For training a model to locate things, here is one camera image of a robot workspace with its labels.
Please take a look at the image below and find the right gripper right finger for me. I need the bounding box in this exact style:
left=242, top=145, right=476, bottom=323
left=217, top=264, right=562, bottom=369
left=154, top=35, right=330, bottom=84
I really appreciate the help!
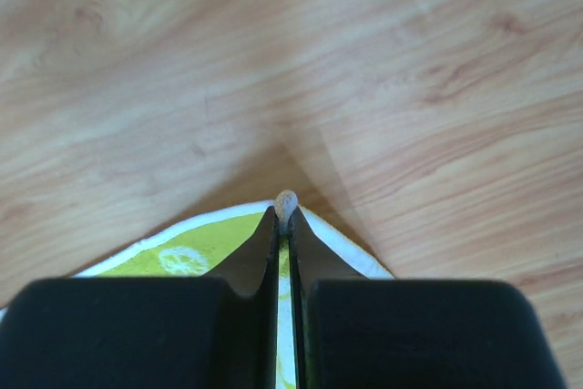
left=288, top=210, right=566, bottom=388

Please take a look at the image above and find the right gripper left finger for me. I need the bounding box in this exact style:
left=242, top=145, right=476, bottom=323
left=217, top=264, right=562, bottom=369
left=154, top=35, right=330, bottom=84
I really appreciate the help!
left=1, top=209, right=278, bottom=388

